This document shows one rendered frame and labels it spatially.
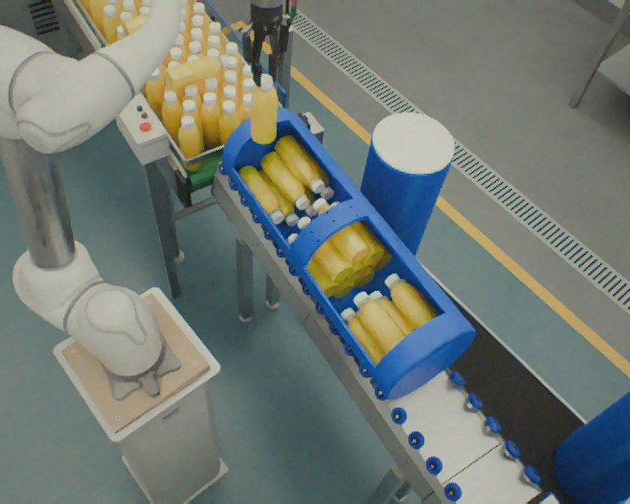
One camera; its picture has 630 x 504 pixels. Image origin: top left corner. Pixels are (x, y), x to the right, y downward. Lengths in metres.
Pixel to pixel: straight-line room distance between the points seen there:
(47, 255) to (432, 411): 1.05
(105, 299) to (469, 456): 1.00
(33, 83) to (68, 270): 0.54
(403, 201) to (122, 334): 1.11
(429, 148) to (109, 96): 1.28
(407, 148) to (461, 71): 2.09
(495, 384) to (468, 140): 1.55
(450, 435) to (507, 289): 1.53
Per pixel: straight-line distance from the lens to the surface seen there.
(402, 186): 2.14
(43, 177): 1.37
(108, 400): 1.70
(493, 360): 2.82
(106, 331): 1.48
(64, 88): 1.13
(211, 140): 2.25
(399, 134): 2.19
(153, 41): 1.22
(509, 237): 3.39
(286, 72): 2.55
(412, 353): 1.53
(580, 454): 2.53
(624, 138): 4.20
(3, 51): 1.21
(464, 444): 1.79
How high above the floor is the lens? 2.56
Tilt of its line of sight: 56 degrees down
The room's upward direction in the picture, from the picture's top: 8 degrees clockwise
